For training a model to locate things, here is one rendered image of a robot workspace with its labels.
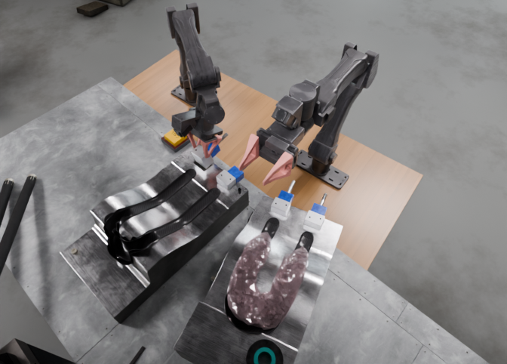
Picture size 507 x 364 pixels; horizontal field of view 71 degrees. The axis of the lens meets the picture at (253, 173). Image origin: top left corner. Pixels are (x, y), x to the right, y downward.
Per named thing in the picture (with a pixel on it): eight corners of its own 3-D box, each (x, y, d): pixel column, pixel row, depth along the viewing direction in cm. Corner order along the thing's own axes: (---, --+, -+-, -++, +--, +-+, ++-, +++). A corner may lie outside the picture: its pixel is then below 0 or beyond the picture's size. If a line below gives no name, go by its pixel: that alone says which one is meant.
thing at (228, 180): (245, 161, 119) (245, 152, 114) (256, 170, 117) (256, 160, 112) (217, 186, 113) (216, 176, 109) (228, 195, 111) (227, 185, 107)
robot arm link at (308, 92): (314, 109, 72) (344, 77, 77) (279, 91, 75) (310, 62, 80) (308, 145, 81) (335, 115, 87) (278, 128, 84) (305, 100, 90)
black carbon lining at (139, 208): (191, 170, 116) (186, 151, 108) (225, 198, 110) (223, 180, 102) (98, 242, 101) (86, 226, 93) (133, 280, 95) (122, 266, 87)
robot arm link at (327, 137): (323, 167, 112) (370, 66, 97) (305, 156, 115) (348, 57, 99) (330, 161, 117) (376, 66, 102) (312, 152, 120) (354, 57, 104)
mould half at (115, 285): (195, 162, 127) (189, 137, 116) (249, 205, 116) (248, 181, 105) (68, 260, 105) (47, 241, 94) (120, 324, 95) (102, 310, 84)
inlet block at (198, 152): (223, 136, 120) (219, 124, 116) (234, 142, 118) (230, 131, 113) (195, 161, 116) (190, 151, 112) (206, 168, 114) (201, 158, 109)
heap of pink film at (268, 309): (257, 227, 105) (257, 214, 99) (314, 252, 100) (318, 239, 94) (214, 310, 91) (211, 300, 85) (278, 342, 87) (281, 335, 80)
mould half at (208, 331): (262, 203, 117) (263, 184, 108) (339, 234, 110) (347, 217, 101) (180, 356, 90) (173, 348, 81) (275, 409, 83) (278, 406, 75)
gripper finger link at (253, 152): (257, 171, 71) (284, 141, 75) (229, 154, 74) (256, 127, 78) (257, 189, 77) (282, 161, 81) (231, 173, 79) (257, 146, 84)
